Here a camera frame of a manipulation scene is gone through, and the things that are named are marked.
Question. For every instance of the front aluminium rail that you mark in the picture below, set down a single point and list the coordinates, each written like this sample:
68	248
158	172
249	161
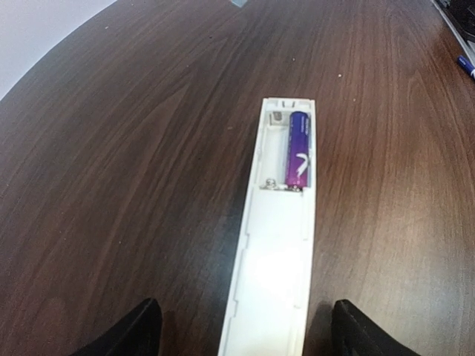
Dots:
459	15

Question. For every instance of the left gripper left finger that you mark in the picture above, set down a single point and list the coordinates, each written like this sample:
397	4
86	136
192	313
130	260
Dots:
137	333

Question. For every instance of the purple AAA battery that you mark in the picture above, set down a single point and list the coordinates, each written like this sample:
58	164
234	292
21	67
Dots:
297	159
467	66

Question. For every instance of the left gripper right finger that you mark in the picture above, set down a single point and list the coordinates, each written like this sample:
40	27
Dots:
354	333

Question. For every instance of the white remote control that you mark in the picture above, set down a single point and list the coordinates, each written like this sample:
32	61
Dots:
267	306

